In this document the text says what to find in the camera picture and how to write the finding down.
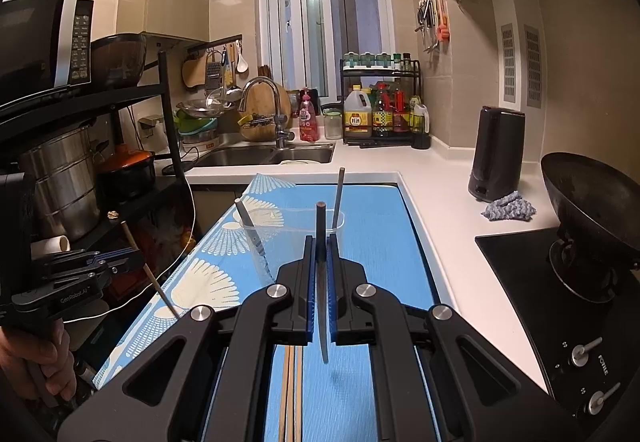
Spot blue patterned table mat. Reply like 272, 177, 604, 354
92, 172, 443, 442

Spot black countertop appliance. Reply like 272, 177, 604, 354
467, 106, 527, 203

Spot silver stove knob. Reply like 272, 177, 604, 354
567, 337, 603, 368
586, 382, 622, 417

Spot white top oil dispenser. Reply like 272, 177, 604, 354
412, 104, 432, 151

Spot white roll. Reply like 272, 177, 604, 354
31, 236, 70, 259

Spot glass jar with green lid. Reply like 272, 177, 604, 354
322, 108, 342, 140

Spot orange handled kitchen tool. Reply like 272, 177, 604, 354
435, 0, 451, 42

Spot dark glass bowl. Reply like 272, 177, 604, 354
90, 32, 148, 90

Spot black wok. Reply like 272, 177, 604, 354
541, 152, 640, 273

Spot chrome kitchen faucet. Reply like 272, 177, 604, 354
237, 76, 296, 150

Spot green plastic basin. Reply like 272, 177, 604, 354
175, 114, 220, 135

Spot cooking oil jug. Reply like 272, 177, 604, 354
344, 86, 373, 139

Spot white framed window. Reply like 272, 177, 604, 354
257, 0, 401, 97

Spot tapered wooden chopstick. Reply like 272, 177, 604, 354
330, 167, 347, 230
314, 202, 332, 365
121, 221, 182, 320

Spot red label sauce bottle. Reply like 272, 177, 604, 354
392, 89, 410, 133

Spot small hanging wooden board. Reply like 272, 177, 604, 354
181, 56, 207, 88

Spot red dish soap pouch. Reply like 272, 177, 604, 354
299, 89, 321, 143

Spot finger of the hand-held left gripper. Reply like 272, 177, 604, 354
44, 245, 144, 273
46, 258, 147, 291

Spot dark sauce bottle red cap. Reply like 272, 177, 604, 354
372, 82, 394, 139

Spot grey handled fork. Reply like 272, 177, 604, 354
234, 198, 266, 257

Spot black spice rack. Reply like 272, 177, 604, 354
340, 56, 423, 146

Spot stainless steel sink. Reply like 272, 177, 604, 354
192, 144, 337, 167

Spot beige base cabinet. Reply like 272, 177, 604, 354
190, 182, 251, 235

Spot clear plastic utensil holder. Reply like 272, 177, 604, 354
234, 208, 347, 293

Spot black gas stove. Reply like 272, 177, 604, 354
475, 227, 640, 423

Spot black pot with orange lid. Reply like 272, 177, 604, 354
95, 144, 157, 205

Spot pile of wooden chopsticks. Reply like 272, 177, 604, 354
279, 349, 303, 442

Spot blue grey dish cloth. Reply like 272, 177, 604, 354
481, 191, 537, 223

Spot round wooden cutting board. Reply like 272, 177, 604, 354
239, 82, 292, 143

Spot black microwave oven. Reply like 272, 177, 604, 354
0, 0, 96, 108

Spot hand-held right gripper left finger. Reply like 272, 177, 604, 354
50, 242, 317, 442

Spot stainless steel steamer pot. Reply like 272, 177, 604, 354
17, 124, 103, 243

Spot wall vent grille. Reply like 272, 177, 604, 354
501, 23, 516, 103
524, 25, 543, 110

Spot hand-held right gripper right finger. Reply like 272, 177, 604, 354
327, 242, 588, 442

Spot person's left hand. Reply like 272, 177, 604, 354
0, 317, 77, 399

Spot hanging utensils on wall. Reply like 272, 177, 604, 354
414, 0, 437, 53

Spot black shelf rack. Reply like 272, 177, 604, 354
0, 38, 246, 267

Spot row of spice jars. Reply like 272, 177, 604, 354
345, 52, 412, 72

